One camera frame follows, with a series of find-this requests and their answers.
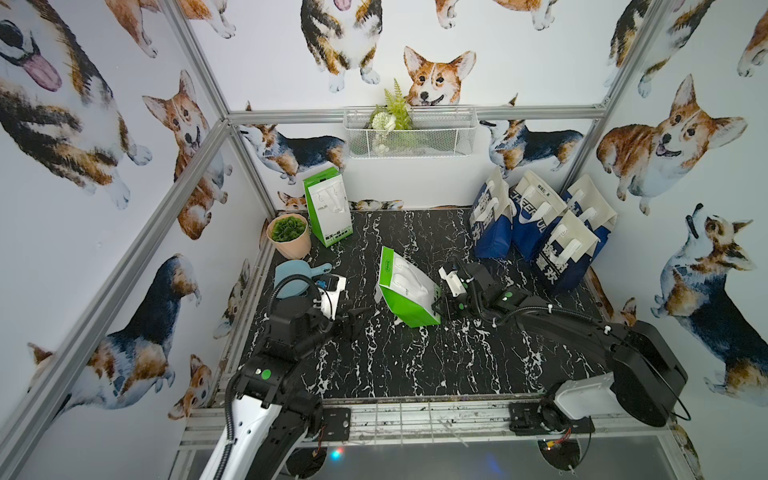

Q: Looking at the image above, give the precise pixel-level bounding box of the blue white bag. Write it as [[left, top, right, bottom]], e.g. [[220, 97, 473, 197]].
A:
[[510, 171, 567, 262], [469, 170, 516, 259], [534, 174, 618, 296]]

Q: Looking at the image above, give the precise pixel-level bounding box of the light blue dustpan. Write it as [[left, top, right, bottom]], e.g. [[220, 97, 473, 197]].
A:
[[272, 259, 333, 301]]

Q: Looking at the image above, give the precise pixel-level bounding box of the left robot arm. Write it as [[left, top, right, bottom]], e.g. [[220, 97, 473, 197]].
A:
[[201, 293, 372, 479]]

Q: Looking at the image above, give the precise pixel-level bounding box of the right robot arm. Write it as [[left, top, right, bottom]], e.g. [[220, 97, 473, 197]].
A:
[[433, 260, 688, 433]]

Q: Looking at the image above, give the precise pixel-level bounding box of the white wire wall basket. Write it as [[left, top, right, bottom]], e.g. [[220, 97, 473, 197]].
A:
[[343, 106, 479, 158]]

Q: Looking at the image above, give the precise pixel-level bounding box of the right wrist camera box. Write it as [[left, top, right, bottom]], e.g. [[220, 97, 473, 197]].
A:
[[439, 267, 467, 298]]

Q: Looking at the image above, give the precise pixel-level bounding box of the terracotta pot with plant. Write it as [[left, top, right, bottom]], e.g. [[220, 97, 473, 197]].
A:
[[266, 213, 311, 260]]

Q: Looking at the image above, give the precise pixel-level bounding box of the green white takeout bag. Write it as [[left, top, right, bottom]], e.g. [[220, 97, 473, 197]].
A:
[[304, 168, 353, 247]]

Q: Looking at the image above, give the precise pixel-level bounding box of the aluminium frame rail front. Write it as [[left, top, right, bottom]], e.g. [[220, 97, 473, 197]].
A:
[[179, 400, 671, 451]]

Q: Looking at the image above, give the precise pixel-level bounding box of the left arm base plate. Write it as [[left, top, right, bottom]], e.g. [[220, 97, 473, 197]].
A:
[[311, 407, 352, 442]]

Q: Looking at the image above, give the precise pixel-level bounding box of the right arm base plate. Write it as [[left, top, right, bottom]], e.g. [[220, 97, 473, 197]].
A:
[[508, 402, 595, 436]]

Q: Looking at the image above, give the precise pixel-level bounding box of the artificial fern with flower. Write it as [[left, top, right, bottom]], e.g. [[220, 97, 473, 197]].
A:
[[365, 81, 413, 156]]

